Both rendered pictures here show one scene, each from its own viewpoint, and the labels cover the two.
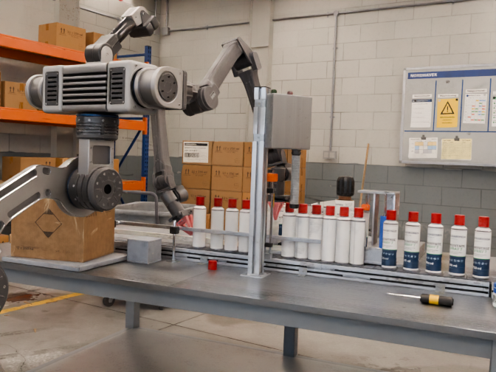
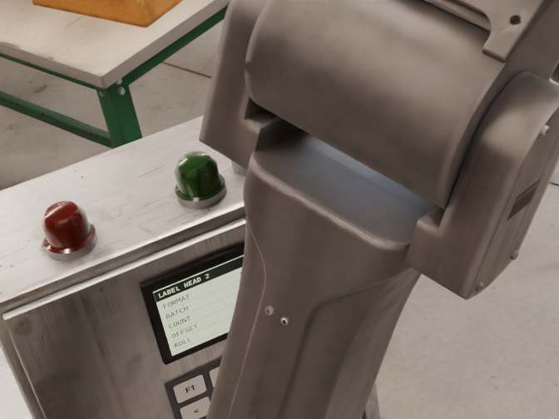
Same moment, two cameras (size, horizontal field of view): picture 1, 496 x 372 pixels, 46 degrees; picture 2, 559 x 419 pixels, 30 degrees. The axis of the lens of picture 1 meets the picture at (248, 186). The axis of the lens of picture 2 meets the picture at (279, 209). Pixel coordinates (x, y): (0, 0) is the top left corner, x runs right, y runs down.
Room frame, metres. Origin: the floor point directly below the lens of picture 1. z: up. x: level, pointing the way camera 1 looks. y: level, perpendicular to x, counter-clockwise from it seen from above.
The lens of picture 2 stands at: (2.50, 0.05, 1.79)
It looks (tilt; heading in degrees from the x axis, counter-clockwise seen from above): 38 degrees down; 193
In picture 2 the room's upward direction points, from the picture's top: 10 degrees counter-clockwise
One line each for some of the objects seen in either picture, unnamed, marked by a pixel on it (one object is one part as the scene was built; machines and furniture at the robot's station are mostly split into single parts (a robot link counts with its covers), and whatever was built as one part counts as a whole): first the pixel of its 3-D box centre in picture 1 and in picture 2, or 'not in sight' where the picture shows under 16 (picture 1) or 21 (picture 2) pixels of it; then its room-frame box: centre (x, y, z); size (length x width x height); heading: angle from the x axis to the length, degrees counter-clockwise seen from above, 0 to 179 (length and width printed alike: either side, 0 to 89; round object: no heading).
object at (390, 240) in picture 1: (390, 239); not in sight; (2.02, -0.50, 0.98); 0.05 x 0.05 x 0.20
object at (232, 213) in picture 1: (231, 224); not in sight; (2.26, 0.06, 0.98); 0.05 x 0.05 x 0.20
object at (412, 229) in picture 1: (412, 240); not in sight; (1.99, -0.57, 0.98); 0.05 x 0.05 x 0.20
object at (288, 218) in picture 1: (288, 229); not in sight; (2.17, -0.16, 0.98); 0.05 x 0.05 x 0.20
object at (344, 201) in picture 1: (344, 207); not in sight; (2.69, -0.45, 1.04); 0.09 x 0.09 x 0.29
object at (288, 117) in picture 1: (284, 122); (164, 326); (2.09, -0.12, 1.38); 0.17 x 0.10 x 0.19; 122
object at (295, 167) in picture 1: (294, 178); not in sight; (2.05, -0.17, 1.18); 0.04 x 0.04 x 0.21
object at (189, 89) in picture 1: (181, 91); not in sight; (1.84, 0.22, 1.45); 0.09 x 0.08 x 0.12; 58
